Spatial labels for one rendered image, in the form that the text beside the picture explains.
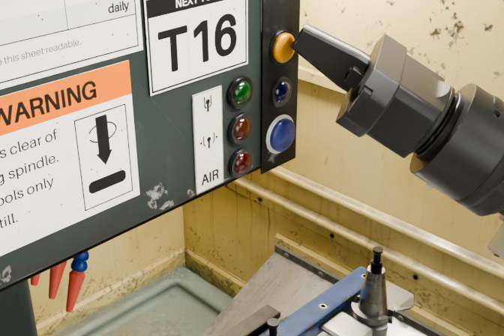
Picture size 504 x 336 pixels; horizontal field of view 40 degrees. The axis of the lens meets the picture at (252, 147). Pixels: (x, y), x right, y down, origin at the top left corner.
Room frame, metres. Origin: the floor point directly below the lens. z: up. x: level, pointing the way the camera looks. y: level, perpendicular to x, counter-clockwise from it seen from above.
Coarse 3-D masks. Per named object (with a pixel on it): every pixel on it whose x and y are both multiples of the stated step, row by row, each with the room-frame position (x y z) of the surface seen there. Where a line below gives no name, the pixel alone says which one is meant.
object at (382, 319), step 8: (352, 304) 0.83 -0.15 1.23; (392, 304) 0.83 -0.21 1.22; (352, 312) 0.82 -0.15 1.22; (360, 312) 0.81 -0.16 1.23; (392, 312) 0.82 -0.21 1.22; (360, 320) 0.80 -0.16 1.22; (368, 320) 0.80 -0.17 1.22; (376, 320) 0.80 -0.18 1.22; (384, 320) 0.80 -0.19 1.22; (376, 328) 0.80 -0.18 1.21; (384, 328) 0.80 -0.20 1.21
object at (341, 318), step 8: (344, 312) 0.83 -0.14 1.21; (328, 320) 0.81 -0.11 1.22; (336, 320) 0.81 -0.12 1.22; (344, 320) 0.81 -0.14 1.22; (352, 320) 0.81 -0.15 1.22; (320, 328) 0.79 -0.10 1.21; (328, 328) 0.79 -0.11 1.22; (336, 328) 0.79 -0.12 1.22; (344, 328) 0.79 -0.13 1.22; (352, 328) 0.79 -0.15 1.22; (360, 328) 0.79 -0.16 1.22; (368, 328) 0.79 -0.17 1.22
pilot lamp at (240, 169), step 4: (240, 156) 0.52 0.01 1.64; (244, 156) 0.52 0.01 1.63; (248, 156) 0.52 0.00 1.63; (236, 160) 0.51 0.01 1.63; (240, 160) 0.51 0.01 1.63; (244, 160) 0.52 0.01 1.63; (248, 160) 0.52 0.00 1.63; (236, 164) 0.51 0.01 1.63; (240, 164) 0.51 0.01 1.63; (244, 164) 0.52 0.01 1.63; (248, 164) 0.52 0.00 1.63; (236, 168) 0.51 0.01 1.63; (240, 168) 0.51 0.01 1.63; (244, 168) 0.52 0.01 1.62; (248, 168) 0.52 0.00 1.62; (236, 172) 0.51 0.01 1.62; (240, 172) 0.52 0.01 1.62
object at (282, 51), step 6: (282, 36) 0.55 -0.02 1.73; (288, 36) 0.55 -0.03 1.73; (276, 42) 0.55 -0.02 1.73; (282, 42) 0.55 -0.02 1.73; (288, 42) 0.55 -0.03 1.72; (276, 48) 0.54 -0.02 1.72; (282, 48) 0.55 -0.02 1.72; (288, 48) 0.55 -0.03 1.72; (276, 54) 0.54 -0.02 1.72; (282, 54) 0.55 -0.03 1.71; (288, 54) 0.55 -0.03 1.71; (276, 60) 0.55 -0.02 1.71; (282, 60) 0.55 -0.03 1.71
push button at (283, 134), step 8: (280, 120) 0.55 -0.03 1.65; (288, 120) 0.55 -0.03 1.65; (280, 128) 0.55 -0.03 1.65; (288, 128) 0.55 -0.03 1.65; (272, 136) 0.54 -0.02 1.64; (280, 136) 0.54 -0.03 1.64; (288, 136) 0.55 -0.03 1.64; (272, 144) 0.54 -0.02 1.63; (280, 144) 0.55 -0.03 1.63; (288, 144) 0.55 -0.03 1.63
